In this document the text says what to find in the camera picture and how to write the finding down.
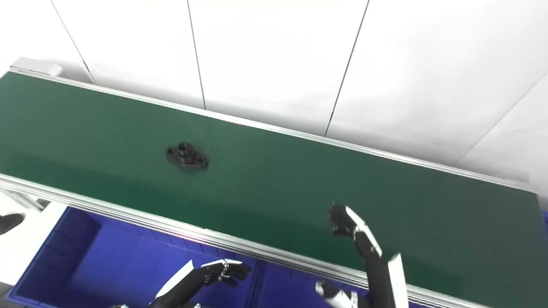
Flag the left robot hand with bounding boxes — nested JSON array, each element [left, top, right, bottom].
[[149, 258, 253, 308]]

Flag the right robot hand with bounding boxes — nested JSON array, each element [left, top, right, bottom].
[[316, 204, 408, 308]]

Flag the black flange part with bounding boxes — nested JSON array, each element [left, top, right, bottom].
[[165, 142, 209, 172]]

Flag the green conveyor belt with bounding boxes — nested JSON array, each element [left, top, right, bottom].
[[0, 68, 548, 308], [0, 72, 548, 302]]

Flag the aluminium conveyor leg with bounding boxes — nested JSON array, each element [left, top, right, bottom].
[[0, 187, 50, 213]]

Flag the grey conveyor end housing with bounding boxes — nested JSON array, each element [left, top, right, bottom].
[[10, 57, 64, 79]]

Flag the black rounded object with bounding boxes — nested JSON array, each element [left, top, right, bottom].
[[0, 213, 25, 235]]

